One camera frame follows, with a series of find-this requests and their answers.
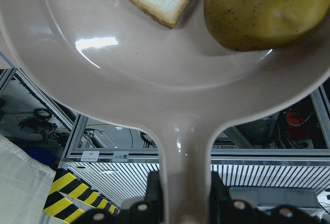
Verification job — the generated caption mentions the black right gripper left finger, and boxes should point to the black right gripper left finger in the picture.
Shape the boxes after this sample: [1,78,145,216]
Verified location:
[144,171,164,223]

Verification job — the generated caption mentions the white cloth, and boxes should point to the white cloth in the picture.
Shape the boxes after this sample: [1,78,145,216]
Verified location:
[1,135,55,223]

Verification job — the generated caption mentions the yellow potato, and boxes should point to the yellow potato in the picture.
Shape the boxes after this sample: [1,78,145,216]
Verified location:
[204,0,329,52]

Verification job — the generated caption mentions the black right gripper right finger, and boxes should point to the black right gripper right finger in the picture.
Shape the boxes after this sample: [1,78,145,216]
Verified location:
[210,171,232,224]

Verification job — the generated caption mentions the beige plastic dustpan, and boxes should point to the beige plastic dustpan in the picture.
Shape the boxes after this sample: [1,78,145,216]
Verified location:
[1,0,329,223]

